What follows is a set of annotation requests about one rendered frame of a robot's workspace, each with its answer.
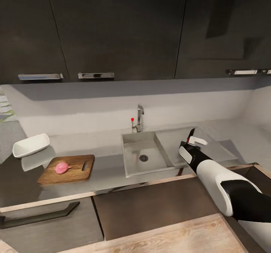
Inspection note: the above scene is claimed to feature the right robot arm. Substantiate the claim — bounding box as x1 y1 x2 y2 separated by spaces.
179 136 271 253

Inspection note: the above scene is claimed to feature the vidalia onion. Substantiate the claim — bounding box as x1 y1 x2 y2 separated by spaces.
54 162 71 174

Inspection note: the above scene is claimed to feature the cutting board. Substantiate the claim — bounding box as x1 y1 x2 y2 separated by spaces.
37 154 94 184

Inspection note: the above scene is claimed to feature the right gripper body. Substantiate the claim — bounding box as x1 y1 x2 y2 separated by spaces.
180 141 201 150

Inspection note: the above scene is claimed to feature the parer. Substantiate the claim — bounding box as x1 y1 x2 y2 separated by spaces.
187 129 195 143

